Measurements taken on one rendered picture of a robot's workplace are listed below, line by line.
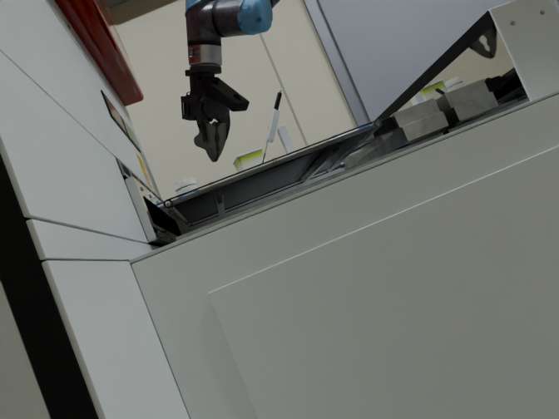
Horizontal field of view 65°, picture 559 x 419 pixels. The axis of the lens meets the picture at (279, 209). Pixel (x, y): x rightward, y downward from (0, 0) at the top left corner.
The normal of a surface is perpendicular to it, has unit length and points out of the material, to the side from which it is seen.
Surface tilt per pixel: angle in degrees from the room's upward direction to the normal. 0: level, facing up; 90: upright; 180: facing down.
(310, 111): 90
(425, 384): 90
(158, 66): 90
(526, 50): 90
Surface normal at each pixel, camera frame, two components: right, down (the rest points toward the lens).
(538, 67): 0.11, -0.11
